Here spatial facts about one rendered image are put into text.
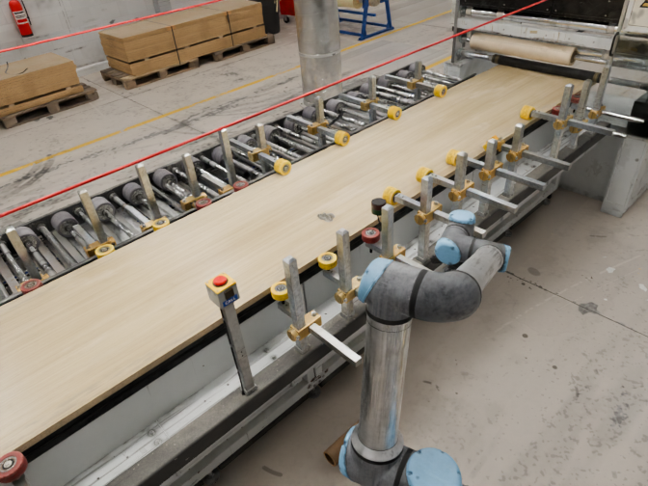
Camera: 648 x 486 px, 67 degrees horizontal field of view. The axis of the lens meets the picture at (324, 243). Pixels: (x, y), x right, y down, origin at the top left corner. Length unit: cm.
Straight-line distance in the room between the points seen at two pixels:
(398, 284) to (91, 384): 112
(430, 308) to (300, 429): 159
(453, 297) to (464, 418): 157
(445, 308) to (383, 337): 18
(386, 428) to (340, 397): 128
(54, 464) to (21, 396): 24
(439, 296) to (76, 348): 133
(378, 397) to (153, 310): 100
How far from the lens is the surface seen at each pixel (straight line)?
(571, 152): 342
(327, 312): 219
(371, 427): 140
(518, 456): 258
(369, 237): 212
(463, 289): 113
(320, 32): 569
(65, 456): 192
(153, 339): 187
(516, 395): 277
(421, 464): 148
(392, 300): 112
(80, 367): 190
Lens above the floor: 217
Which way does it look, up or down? 37 degrees down
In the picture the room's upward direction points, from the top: 5 degrees counter-clockwise
